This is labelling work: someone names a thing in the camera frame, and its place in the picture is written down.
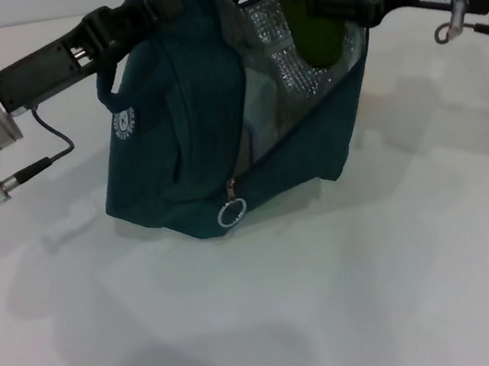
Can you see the green cucumber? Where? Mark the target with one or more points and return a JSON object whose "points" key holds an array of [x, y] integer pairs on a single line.
{"points": [[320, 43]]}

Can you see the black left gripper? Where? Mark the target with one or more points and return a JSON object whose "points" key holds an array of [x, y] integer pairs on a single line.
{"points": [[46, 66]]}

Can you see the dark blue-green insulated lunch bag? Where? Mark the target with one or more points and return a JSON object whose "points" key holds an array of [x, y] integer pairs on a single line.
{"points": [[155, 184]]}

